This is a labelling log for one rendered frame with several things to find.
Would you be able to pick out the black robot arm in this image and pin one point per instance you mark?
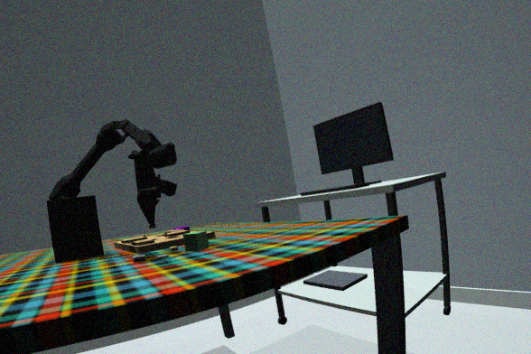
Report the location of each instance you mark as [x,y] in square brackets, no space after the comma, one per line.
[153,155]

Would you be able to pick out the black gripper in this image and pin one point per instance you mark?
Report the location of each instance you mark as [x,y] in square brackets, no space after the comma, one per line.
[147,194]

